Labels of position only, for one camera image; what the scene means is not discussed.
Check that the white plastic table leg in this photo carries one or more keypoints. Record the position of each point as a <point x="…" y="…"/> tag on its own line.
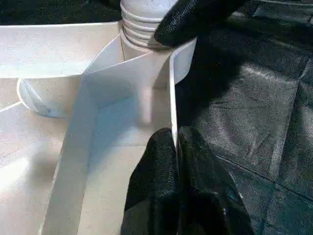
<point x="141" y="14"/>

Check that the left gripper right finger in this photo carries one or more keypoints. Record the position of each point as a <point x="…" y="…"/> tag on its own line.
<point x="207" y="195"/>

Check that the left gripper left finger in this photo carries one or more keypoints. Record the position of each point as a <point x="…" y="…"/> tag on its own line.
<point x="154" y="191"/>

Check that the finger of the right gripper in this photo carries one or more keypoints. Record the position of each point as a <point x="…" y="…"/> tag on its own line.
<point x="190" y="22"/>

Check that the white plastic table top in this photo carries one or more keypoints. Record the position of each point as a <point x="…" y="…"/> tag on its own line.
<point x="61" y="122"/>

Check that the black mat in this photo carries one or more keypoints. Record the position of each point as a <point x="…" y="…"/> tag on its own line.
<point x="256" y="110"/>

